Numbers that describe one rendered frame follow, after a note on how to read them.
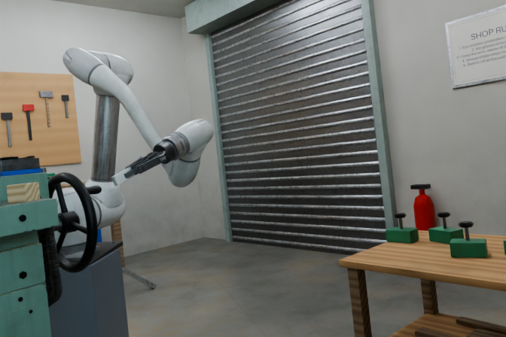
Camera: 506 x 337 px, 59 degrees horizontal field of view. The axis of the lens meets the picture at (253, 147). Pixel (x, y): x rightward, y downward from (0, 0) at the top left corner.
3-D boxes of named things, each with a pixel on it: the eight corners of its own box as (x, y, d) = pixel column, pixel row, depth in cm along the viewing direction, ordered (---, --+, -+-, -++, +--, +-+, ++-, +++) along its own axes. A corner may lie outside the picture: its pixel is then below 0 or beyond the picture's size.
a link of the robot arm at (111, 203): (69, 228, 195) (103, 218, 216) (99, 235, 190) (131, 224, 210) (80, 49, 188) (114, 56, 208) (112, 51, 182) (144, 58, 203)
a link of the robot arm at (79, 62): (95, 58, 170) (117, 62, 183) (62, 37, 175) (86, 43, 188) (82, 89, 173) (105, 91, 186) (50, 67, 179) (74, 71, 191)
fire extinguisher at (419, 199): (449, 265, 323) (440, 182, 324) (437, 272, 310) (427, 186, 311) (425, 262, 336) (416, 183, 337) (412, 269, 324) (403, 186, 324)
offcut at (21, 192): (41, 198, 99) (38, 181, 100) (25, 201, 95) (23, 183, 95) (23, 200, 101) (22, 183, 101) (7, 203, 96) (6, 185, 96)
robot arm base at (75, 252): (49, 252, 192) (47, 238, 192) (100, 248, 192) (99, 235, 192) (27, 264, 174) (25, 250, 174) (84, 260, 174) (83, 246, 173)
